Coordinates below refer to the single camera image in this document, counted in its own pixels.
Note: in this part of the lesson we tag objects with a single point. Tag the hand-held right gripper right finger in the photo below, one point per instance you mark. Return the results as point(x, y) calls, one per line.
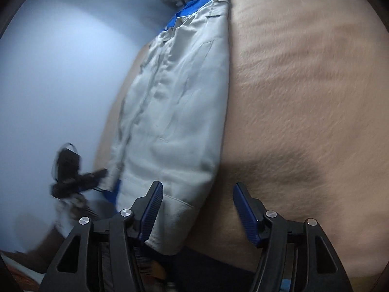
point(246, 216)

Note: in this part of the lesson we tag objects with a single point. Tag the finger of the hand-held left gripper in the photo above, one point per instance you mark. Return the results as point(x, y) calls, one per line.
point(98, 175)

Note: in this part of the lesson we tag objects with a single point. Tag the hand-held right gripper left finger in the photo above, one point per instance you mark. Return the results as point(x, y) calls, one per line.
point(150, 213)

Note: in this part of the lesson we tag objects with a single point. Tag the grey and blue jacket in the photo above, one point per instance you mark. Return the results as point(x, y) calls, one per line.
point(182, 112)

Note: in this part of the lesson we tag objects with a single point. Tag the tan fleece blanket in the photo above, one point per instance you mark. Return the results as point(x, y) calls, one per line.
point(304, 97)

